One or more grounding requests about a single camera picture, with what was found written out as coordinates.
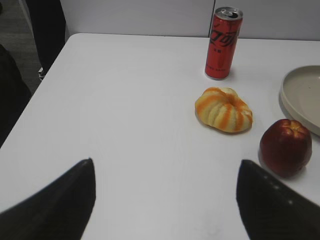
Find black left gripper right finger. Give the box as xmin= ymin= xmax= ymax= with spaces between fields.
xmin=236 ymin=159 xmax=320 ymax=240

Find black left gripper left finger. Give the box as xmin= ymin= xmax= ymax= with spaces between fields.
xmin=0 ymin=158 xmax=96 ymax=240

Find orange striped croissant bun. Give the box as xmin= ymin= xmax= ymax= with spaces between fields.
xmin=194 ymin=87 xmax=253 ymax=134

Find beige round plate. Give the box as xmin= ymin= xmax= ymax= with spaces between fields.
xmin=279 ymin=65 xmax=320 ymax=136

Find red apple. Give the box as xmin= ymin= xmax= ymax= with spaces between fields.
xmin=259 ymin=119 xmax=312 ymax=178

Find red cola can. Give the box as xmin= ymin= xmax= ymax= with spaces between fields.
xmin=205 ymin=6 xmax=243 ymax=80

